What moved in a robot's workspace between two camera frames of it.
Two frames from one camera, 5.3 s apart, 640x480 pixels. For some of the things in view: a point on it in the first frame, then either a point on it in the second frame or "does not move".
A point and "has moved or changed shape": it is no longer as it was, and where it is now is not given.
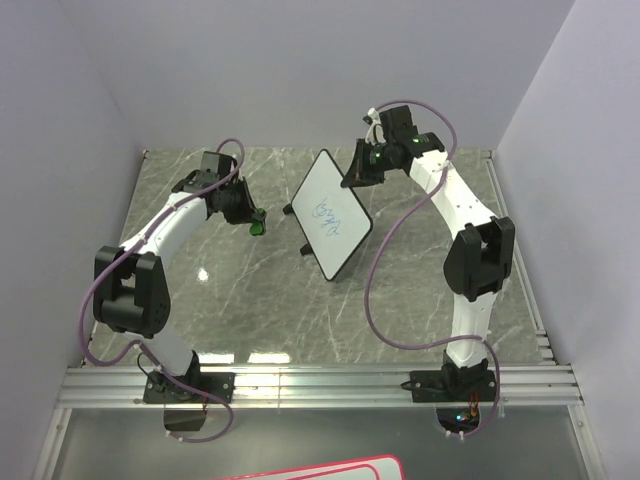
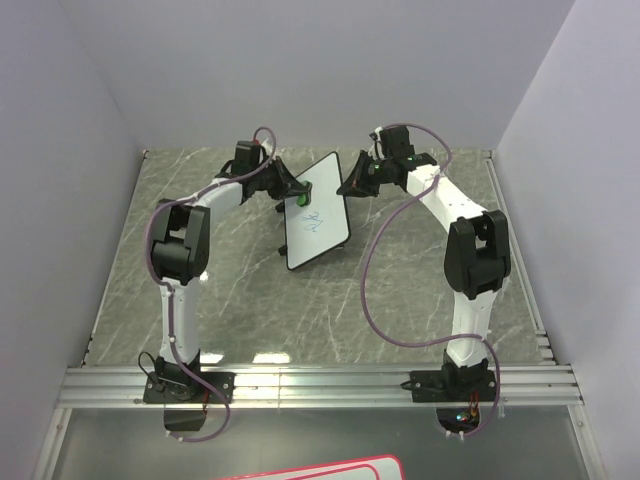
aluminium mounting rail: (530, 387) does not move
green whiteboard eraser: (258, 228) to (304, 200)
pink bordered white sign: (382, 467) does not move
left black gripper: (248, 210) to (284, 177)
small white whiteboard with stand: (330, 217) has moved or changed shape
